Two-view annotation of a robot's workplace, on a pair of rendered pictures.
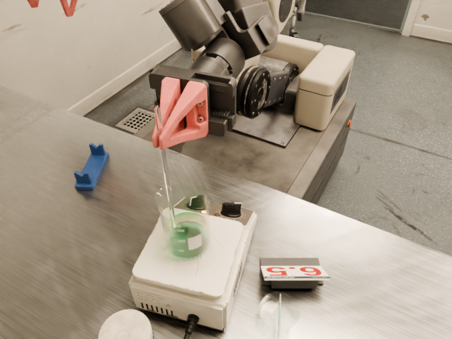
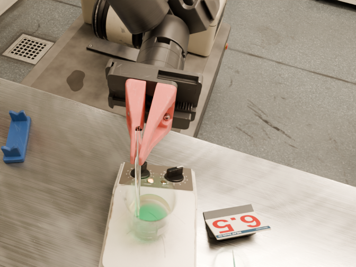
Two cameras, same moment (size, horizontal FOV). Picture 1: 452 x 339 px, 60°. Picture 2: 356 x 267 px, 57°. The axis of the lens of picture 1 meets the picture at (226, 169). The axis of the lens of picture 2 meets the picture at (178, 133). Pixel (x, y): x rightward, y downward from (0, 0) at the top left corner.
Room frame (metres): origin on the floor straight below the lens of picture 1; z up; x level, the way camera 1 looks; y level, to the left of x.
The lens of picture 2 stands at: (0.15, 0.09, 1.27)
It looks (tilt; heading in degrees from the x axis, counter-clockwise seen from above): 53 degrees down; 339
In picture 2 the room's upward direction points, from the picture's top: 10 degrees clockwise
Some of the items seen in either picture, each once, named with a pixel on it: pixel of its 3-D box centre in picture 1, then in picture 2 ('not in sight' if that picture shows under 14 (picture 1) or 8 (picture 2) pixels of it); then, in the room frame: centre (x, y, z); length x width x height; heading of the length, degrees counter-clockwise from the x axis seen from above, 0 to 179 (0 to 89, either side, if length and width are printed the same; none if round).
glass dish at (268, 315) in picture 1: (278, 313); (230, 265); (0.26, -0.07, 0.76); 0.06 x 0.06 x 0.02
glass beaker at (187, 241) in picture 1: (183, 222); (147, 210); (0.32, 0.05, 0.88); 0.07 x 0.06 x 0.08; 68
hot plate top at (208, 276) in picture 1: (190, 249); (152, 228); (0.31, 0.05, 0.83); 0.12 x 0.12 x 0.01; 75
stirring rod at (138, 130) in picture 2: (167, 179); (137, 183); (0.32, 0.07, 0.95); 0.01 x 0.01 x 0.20
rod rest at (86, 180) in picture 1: (91, 165); (15, 134); (0.55, 0.25, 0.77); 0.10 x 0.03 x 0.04; 175
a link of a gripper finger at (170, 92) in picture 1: (185, 120); (154, 125); (0.35, 0.04, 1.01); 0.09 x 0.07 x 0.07; 160
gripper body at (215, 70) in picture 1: (202, 87); (157, 77); (0.42, 0.03, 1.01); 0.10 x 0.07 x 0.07; 70
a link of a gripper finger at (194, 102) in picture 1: (169, 117); (136, 122); (0.36, 0.06, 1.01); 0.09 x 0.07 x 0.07; 160
